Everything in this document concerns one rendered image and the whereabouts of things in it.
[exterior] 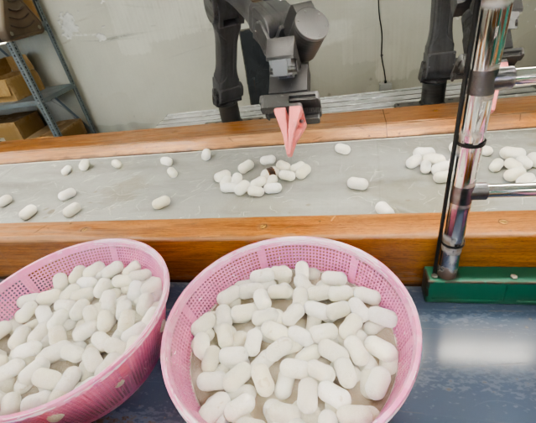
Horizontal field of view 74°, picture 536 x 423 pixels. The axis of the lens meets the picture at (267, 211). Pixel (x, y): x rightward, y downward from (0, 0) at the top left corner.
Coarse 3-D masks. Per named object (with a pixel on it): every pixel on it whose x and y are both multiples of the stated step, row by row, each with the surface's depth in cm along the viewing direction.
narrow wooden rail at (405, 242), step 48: (0, 240) 60; (48, 240) 58; (144, 240) 54; (192, 240) 52; (240, 240) 51; (336, 240) 48; (384, 240) 47; (432, 240) 45; (480, 240) 44; (528, 240) 43
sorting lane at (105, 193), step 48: (384, 144) 73; (432, 144) 70; (528, 144) 65; (0, 192) 82; (48, 192) 78; (96, 192) 75; (144, 192) 72; (192, 192) 69; (288, 192) 63; (336, 192) 61; (384, 192) 59; (432, 192) 57
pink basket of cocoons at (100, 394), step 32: (64, 256) 54; (96, 256) 55; (128, 256) 54; (160, 256) 49; (0, 288) 49; (32, 288) 52; (0, 320) 49; (160, 320) 43; (128, 352) 37; (160, 352) 47; (96, 384) 35; (128, 384) 41; (0, 416) 33; (32, 416) 33; (64, 416) 37; (96, 416) 41
